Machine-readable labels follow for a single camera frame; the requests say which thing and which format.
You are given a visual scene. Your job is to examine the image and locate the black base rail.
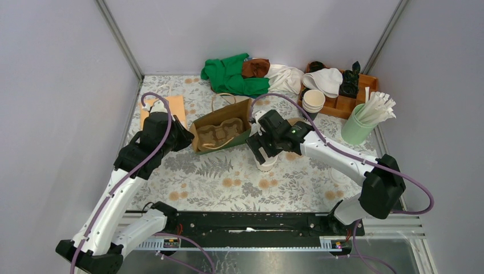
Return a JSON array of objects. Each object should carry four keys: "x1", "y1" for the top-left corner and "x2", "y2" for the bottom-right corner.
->
[{"x1": 162, "y1": 211, "x2": 365, "y2": 248}]

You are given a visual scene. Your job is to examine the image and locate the floral table mat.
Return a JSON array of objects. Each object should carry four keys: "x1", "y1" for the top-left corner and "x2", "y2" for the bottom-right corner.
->
[{"x1": 125, "y1": 75, "x2": 360, "y2": 212}]

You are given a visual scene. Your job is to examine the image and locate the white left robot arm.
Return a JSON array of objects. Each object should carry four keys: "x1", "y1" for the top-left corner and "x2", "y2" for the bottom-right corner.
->
[{"x1": 55, "y1": 112, "x2": 194, "y2": 273}]

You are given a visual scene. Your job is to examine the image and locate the green cloth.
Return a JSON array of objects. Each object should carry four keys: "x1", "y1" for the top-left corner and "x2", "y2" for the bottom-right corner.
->
[{"x1": 200, "y1": 53, "x2": 269, "y2": 98}]

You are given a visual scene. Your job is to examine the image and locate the white paper straws bundle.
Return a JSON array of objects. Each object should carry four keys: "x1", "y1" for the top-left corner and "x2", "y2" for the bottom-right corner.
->
[{"x1": 356, "y1": 91, "x2": 396, "y2": 125}]

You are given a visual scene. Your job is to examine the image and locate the black crumpled bag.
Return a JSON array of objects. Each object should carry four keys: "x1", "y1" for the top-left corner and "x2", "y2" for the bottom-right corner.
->
[{"x1": 339, "y1": 61, "x2": 361, "y2": 99}]

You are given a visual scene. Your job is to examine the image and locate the stack of paper cups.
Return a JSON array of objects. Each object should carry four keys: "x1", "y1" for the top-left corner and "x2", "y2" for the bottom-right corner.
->
[{"x1": 301, "y1": 90, "x2": 325, "y2": 120}]

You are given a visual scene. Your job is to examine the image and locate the white folded towel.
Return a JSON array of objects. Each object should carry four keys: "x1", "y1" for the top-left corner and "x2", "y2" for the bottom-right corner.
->
[{"x1": 302, "y1": 68, "x2": 343, "y2": 98}]

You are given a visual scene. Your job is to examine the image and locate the green paper bag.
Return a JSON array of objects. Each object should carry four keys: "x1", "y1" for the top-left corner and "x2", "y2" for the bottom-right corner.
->
[{"x1": 189, "y1": 93, "x2": 253, "y2": 154}]

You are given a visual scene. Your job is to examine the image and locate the white cloth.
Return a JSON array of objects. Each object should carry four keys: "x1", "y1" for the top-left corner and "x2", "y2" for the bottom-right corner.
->
[{"x1": 265, "y1": 64, "x2": 304, "y2": 94}]

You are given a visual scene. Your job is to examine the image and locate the cardboard cup carrier tray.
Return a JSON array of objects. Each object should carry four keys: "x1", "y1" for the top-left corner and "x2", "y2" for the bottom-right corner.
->
[{"x1": 197, "y1": 118, "x2": 245, "y2": 151}]

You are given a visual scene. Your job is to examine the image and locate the green straw holder cup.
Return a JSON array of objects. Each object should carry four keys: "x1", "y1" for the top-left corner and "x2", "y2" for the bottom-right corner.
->
[{"x1": 341, "y1": 104, "x2": 377, "y2": 145}]

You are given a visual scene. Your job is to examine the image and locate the single white paper cup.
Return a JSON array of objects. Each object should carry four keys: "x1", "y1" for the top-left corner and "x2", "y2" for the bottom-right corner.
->
[{"x1": 256, "y1": 158, "x2": 277, "y2": 172}]

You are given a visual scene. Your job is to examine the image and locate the brown cloth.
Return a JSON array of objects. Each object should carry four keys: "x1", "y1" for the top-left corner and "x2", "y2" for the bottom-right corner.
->
[{"x1": 241, "y1": 58, "x2": 271, "y2": 79}]

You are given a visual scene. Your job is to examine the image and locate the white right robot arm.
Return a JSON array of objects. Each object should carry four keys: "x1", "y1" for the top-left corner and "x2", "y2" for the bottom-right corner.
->
[{"x1": 246, "y1": 110, "x2": 406, "y2": 235}]

